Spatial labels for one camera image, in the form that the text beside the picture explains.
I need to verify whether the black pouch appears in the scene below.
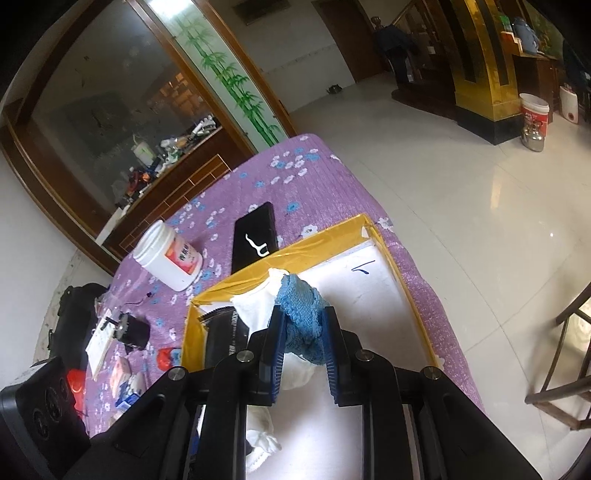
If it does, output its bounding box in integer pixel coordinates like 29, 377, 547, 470
199, 308, 252, 370

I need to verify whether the black phone box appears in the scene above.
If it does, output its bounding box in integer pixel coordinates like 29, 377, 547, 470
232, 202, 279, 278

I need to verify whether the wooden door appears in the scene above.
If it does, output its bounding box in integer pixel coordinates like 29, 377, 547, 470
311, 0, 393, 84

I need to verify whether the small pink box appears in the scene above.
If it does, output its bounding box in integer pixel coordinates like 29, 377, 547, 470
111, 357, 136, 385

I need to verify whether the golden pillar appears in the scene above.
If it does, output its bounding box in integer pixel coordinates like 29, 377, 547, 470
436, 0, 525, 146

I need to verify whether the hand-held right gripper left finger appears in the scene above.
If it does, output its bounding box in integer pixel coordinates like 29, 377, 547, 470
65, 305, 287, 480

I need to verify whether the white floor appliance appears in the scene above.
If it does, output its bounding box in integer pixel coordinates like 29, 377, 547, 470
560, 85, 580, 124

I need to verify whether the wooden side cabinet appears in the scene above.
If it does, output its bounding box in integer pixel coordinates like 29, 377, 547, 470
510, 32, 561, 125

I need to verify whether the black electric motor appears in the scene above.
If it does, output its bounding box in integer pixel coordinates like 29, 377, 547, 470
104, 310, 151, 354

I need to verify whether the purple floral tablecloth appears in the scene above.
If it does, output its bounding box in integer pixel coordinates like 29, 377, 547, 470
46, 134, 485, 439

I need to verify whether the wooden chair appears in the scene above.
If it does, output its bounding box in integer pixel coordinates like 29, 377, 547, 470
524, 281, 591, 432

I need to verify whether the blue knitted cloth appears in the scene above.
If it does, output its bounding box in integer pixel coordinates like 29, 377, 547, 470
276, 273, 331, 366

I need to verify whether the blue white packet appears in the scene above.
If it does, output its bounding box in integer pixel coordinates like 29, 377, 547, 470
115, 383, 147, 412

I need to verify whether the wooden staircase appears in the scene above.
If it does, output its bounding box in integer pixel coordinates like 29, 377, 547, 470
390, 0, 462, 121

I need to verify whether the yellow cardboard box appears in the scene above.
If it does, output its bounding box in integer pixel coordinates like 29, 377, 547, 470
181, 213, 446, 480

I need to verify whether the dark wall plaque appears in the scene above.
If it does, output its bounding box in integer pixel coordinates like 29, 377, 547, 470
231, 0, 280, 26

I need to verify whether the black plastic device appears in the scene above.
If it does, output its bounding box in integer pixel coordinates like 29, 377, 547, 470
0, 356, 92, 478

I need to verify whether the wooden glass cabinet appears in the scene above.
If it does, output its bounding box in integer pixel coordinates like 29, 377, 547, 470
0, 0, 296, 278

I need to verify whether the bamboo print glass panel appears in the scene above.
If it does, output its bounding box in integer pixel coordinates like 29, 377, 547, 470
148, 0, 284, 148

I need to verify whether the metal kettle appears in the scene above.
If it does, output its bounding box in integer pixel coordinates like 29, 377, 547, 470
522, 121, 546, 152

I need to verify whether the black bag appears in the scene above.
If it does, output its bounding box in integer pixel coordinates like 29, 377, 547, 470
48, 282, 109, 365

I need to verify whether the blue bag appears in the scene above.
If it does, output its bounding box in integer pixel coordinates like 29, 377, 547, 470
512, 17, 540, 54

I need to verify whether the pile of shelf clutter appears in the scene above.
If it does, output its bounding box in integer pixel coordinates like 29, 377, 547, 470
111, 115, 218, 208

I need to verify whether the white paper sheet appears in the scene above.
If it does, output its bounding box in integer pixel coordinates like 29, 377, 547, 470
85, 318, 123, 381

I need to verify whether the white plastic jar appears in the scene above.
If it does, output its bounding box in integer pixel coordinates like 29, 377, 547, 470
133, 220, 204, 292

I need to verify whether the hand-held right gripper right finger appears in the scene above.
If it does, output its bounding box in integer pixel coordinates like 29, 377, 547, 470
323, 305, 543, 480

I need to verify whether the white red bucket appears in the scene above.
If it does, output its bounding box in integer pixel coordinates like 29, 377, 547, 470
519, 93, 551, 139

